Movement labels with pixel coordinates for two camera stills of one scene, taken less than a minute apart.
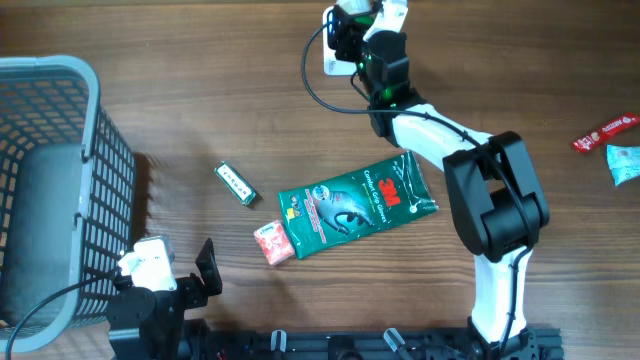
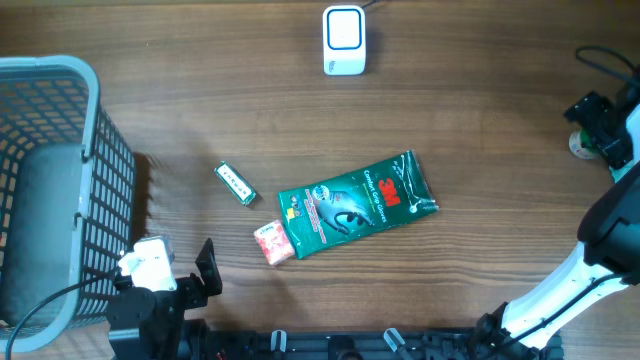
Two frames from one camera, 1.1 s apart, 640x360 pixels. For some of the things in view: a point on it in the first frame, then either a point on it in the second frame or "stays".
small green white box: x=235 y=183 stays
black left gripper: x=196 y=295 stays
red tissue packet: x=274 y=242 stays
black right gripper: x=349 y=29 -> x=584 y=111
